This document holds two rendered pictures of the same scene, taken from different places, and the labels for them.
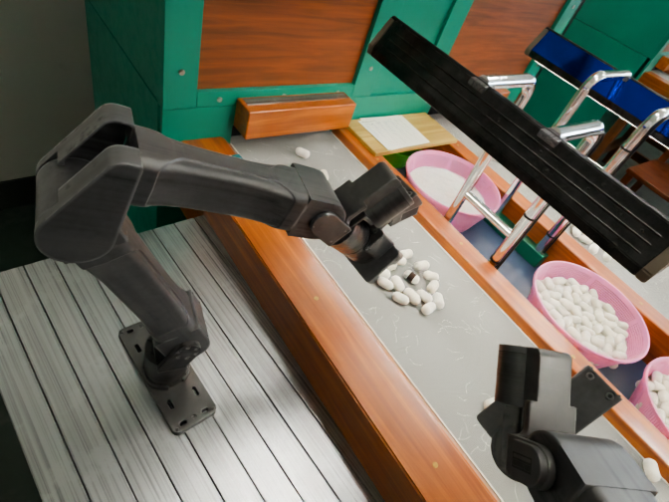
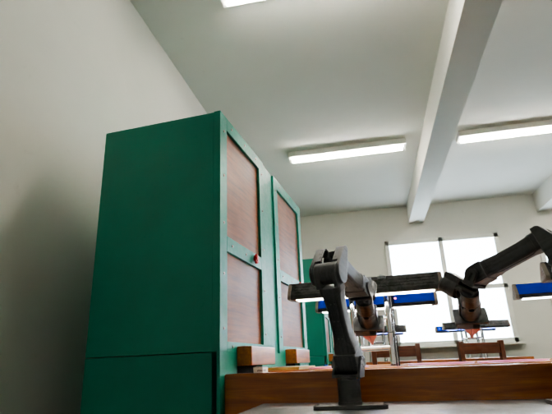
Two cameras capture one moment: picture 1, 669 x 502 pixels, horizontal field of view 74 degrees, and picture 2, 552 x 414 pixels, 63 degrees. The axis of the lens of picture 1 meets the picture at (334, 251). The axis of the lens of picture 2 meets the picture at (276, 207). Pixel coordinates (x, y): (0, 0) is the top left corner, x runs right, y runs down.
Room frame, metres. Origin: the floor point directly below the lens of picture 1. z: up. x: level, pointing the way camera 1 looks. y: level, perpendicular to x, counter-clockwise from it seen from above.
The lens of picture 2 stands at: (-0.84, 0.87, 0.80)
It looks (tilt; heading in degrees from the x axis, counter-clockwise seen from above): 19 degrees up; 337
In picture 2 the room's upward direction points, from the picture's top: 2 degrees counter-clockwise
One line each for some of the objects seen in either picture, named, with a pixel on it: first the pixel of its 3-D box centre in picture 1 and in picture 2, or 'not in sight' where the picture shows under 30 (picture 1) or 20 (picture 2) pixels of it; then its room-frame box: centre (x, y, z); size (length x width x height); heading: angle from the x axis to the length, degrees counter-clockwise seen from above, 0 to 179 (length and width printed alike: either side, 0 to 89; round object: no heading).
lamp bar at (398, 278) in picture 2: (502, 124); (362, 287); (0.73, -0.17, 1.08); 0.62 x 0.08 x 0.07; 51
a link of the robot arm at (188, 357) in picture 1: (174, 333); (347, 367); (0.34, 0.17, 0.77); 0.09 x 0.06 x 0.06; 38
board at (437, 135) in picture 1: (402, 131); (292, 367); (1.19, -0.05, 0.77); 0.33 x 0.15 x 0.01; 141
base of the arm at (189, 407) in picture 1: (166, 359); (349, 393); (0.33, 0.17, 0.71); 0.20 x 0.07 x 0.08; 56
